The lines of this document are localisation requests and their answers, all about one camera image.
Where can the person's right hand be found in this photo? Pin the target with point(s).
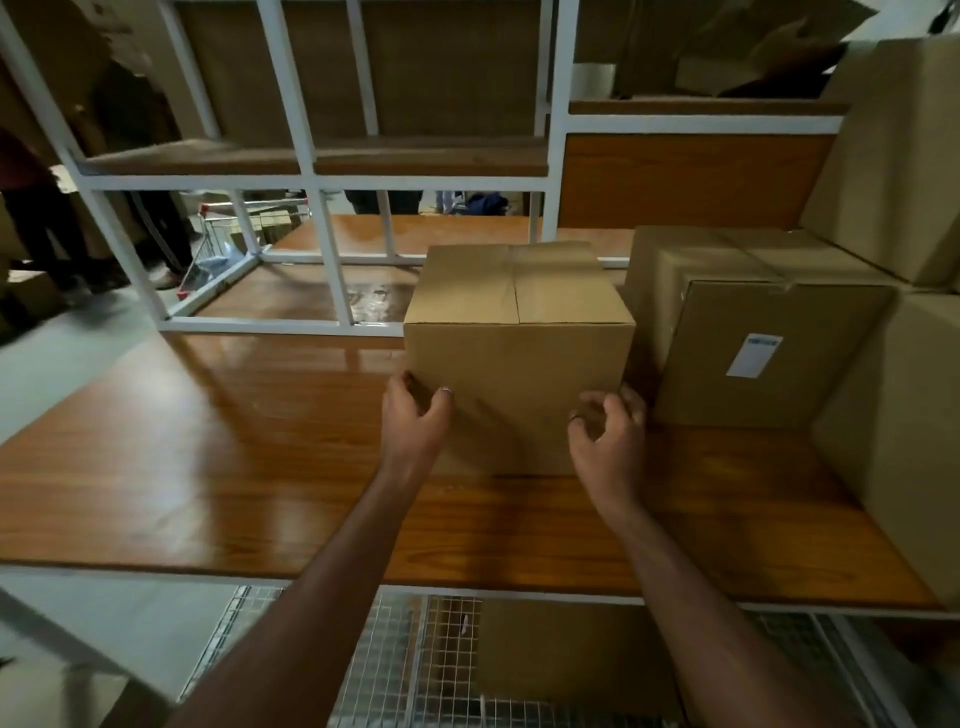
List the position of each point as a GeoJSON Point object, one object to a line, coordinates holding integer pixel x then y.
{"type": "Point", "coordinates": [615, 457]}

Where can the person's left hand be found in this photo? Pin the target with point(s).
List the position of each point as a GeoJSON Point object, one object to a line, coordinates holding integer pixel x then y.
{"type": "Point", "coordinates": [409, 439]}

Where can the person's left thumb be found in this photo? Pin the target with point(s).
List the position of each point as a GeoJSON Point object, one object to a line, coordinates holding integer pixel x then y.
{"type": "Point", "coordinates": [442, 405]}

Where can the person's right thumb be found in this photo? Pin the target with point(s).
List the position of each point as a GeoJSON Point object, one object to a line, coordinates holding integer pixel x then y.
{"type": "Point", "coordinates": [579, 435]}

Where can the person's right forearm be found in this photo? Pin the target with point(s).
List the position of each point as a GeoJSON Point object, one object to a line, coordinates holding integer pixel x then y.
{"type": "Point", "coordinates": [697, 607]}

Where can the person's left forearm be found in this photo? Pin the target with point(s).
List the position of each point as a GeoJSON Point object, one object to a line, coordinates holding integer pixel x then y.
{"type": "Point", "coordinates": [322, 600]}

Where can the plain taped cardboard box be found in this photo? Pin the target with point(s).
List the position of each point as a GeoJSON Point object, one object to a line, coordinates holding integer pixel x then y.
{"type": "Point", "coordinates": [517, 330]}

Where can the blue bag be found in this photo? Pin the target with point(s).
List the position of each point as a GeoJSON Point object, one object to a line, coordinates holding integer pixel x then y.
{"type": "Point", "coordinates": [486, 203]}

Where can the cardboard box under shelf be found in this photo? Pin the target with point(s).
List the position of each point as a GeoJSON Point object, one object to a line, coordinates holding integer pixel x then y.
{"type": "Point", "coordinates": [570, 652]}

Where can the cardboard box with white label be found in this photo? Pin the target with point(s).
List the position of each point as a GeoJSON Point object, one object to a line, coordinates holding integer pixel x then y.
{"type": "Point", "coordinates": [750, 300]}

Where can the metal shopping cart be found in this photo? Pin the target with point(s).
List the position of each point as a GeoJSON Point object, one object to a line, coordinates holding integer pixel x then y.
{"type": "Point", "coordinates": [225, 240]}

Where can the white metal shelf rack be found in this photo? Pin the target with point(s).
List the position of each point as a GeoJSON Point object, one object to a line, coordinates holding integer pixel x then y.
{"type": "Point", "coordinates": [307, 161]}

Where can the large upright cardboard box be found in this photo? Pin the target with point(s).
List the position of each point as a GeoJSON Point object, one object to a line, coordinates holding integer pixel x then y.
{"type": "Point", "coordinates": [900, 420]}

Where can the white roll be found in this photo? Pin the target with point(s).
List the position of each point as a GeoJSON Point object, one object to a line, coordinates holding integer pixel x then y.
{"type": "Point", "coordinates": [594, 81]}

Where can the large tilted cardboard box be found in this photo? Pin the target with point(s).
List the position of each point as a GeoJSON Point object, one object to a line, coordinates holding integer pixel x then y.
{"type": "Point", "coordinates": [892, 150]}

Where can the small cardboard box on floor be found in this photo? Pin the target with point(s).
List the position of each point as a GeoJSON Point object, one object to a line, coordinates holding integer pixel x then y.
{"type": "Point", "coordinates": [34, 292]}

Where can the open crumpled cardboard box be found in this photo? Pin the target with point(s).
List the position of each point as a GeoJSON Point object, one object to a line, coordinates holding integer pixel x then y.
{"type": "Point", "coordinates": [750, 45]}

